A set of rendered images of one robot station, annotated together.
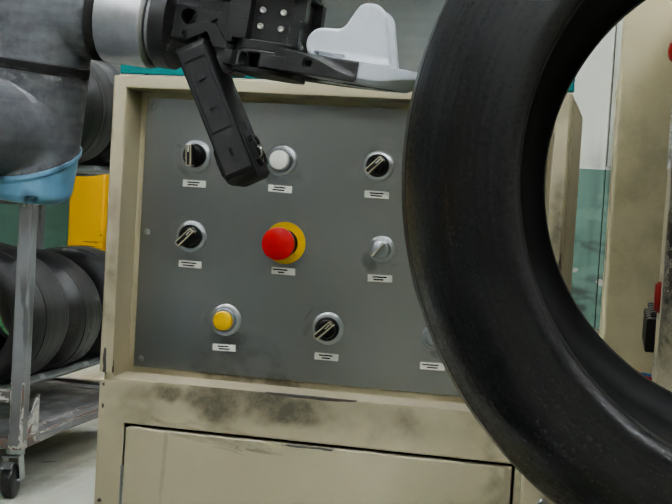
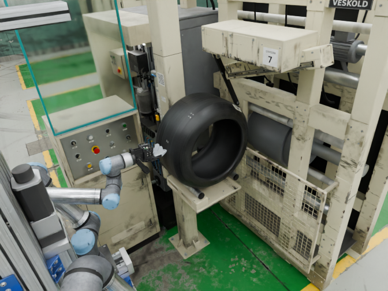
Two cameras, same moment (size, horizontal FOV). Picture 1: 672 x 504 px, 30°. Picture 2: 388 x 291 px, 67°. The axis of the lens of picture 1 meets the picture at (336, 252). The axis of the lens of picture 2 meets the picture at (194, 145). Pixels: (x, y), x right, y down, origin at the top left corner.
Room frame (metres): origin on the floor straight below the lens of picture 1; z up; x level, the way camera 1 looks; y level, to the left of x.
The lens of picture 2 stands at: (-0.14, 0.81, 2.10)
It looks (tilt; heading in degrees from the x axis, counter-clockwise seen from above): 32 degrees down; 315
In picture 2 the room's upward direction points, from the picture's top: 5 degrees counter-clockwise
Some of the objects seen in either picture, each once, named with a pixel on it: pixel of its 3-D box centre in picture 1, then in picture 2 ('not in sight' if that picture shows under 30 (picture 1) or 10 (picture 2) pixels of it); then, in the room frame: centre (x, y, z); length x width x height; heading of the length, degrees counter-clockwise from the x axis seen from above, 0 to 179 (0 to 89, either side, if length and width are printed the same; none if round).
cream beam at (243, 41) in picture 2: not in sight; (253, 42); (0.74, -0.60, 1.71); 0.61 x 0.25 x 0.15; 167
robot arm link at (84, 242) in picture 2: not in sight; (85, 245); (1.04, 0.48, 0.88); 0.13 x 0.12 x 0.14; 140
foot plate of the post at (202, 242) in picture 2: not in sight; (189, 239); (1.18, -0.38, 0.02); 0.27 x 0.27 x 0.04; 77
